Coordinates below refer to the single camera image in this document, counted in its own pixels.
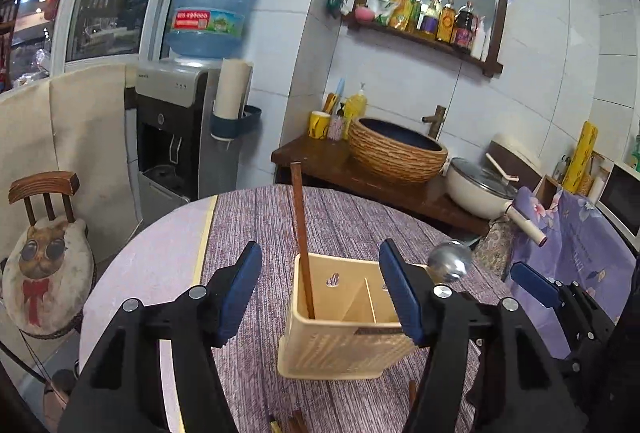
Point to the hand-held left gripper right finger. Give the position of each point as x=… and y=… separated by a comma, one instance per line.
x=400, y=298

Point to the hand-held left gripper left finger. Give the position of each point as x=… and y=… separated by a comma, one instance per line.
x=242, y=293

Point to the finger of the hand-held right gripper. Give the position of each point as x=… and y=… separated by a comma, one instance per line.
x=534, y=284

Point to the metal ladle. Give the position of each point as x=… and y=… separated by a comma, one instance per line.
x=450, y=260

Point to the beige plastic utensil holder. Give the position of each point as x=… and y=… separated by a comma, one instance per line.
x=325, y=348

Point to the brown wooden chopstick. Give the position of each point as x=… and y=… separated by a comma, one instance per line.
x=301, y=223

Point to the paisley cloth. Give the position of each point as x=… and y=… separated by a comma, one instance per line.
x=495, y=243

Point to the purple floral cloth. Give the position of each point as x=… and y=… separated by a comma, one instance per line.
x=575, y=238

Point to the cream pot with glass lid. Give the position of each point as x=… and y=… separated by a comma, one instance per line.
x=470, y=198

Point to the white rice spoon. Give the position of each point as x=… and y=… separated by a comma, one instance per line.
x=500, y=167

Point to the white microwave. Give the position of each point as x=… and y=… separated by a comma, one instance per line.
x=622, y=198

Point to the white rice cooker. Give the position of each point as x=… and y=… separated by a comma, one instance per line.
x=520, y=153

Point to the yellow roll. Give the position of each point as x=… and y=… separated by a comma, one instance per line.
x=582, y=153

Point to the woven basin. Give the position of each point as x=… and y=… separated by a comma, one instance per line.
x=390, y=158

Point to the wooden side table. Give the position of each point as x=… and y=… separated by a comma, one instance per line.
x=320, y=163

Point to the pink patterned cup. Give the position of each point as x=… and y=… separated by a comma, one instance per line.
x=336, y=129

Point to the bamboo style faucet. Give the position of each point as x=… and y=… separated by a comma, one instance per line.
x=435, y=120

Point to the yellow cup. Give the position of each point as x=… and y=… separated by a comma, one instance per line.
x=319, y=125

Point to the cat print cushion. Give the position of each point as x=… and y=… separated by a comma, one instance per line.
x=47, y=273

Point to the yellow dish soap bottle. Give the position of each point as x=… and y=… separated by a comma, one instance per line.
x=355, y=105

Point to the beige paper roll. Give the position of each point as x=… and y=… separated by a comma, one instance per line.
x=232, y=88

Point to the grey water dispenser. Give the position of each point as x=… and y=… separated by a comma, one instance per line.
x=165, y=85

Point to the wooden chair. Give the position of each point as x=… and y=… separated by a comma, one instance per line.
x=45, y=185

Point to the beige board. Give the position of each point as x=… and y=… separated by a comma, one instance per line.
x=85, y=123

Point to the white bottle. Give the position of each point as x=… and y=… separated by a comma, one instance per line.
x=480, y=38

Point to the dark sauce bottle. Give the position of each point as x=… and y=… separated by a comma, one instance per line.
x=464, y=29

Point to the yellow label bottle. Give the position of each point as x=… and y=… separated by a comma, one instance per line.
x=446, y=22

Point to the purple label bottle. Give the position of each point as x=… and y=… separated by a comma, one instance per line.
x=430, y=18

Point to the pink bowl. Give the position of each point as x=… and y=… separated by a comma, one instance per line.
x=364, y=14

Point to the yellow food packet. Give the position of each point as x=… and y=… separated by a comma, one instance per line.
x=400, y=10

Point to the blue water jug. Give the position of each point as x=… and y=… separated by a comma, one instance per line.
x=215, y=3

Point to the display shelf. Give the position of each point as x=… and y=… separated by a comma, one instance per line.
x=30, y=13

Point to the blue wall holder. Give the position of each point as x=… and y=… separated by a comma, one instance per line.
x=245, y=123

